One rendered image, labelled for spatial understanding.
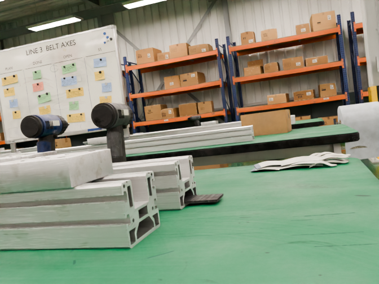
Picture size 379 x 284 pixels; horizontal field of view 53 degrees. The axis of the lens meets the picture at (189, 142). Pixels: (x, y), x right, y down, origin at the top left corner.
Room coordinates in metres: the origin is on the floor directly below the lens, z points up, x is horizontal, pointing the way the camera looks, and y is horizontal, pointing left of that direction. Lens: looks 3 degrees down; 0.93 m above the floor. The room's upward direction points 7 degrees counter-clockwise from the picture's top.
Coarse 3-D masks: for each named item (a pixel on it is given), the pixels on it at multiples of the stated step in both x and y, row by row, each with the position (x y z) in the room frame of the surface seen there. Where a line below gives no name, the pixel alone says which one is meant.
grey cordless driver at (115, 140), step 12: (96, 108) 0.85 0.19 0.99; (108, 108) 0.84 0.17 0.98; (120, 108) 0.89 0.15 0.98; (96, 120) 0.85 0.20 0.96; (108, 120) 0.84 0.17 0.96; (120, 120) 0.88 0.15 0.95; (132, 120) 0.97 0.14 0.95; (108, 132) 0.88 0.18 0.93; (120, 132) 0.90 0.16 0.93; (108, 144) 0.88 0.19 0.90; (120, 144) 0.89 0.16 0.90; (120, 156) 0.88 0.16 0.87
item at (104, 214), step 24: (24, 192) 0.52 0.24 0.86; (48, 192) 0.51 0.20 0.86; (72, 192) 0.50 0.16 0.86; (96, 192) 0.49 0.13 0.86; (120, 192) 0.48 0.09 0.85; (144, 192) 0.54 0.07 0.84; (0, 216) 0.54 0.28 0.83; (24, 216) 0.53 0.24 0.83; (48, 216) 0.51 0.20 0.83; (72, 216) 0.50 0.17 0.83; (96, 216) 0.49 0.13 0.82; (120, 216) 0.48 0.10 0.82; (144, 216) 0.52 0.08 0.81; (0, 240) 0.54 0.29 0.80; (24, 240) 0.53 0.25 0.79; (48, 240) 0.51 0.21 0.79; (72, 240) 0.50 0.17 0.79; (96, 240) 0.49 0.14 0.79; (120, 240) 0.48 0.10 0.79
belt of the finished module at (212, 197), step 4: (184, 196) 0.72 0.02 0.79; (188, 196) 0.72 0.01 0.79; (192, 196) 0.71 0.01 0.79; (196, 196) 0.71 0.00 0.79; (200, 196) 0.70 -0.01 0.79; (204, 196) 0.70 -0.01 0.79; (208, 196) 0.70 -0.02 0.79; (212, 196) 0.69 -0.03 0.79; (216, 196) 0.69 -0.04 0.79; (220, 196) 0.68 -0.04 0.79; (184, 200) 0.69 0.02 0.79; (188, 200) 0.68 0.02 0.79; (192, 200) 0.68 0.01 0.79; (196, 200) 0.67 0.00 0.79; (200, 200) 0.67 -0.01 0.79; (204, 200) 0.67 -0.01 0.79; (208, 200) 0.66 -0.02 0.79; (212, 200) 0.66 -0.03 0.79; (216, 200) 0.66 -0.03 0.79
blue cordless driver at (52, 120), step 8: (24, 120) 0.95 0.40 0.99; (32, 120) 0.94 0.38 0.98; (40, 120) 0.95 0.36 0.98; (48, 120) 0.98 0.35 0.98; (56, 120) 1.02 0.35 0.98; (64, 120) 1.07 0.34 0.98; (24, 128) 0.95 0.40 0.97; (32, 128) 0.94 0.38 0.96; (40, 128) 0.94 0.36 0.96; (48, 128) 0.97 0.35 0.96; (56, 128) 1.02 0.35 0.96; (64, 128) 1.06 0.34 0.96; (32, 136) 0.95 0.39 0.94; (40, 136) 0.96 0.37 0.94; (48, 136) 0.99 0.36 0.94; (56, 136) 1.01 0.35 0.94; (40, 144) 0.97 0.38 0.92; (48, 144) 0.99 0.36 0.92; (40, 152) 0.97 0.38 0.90
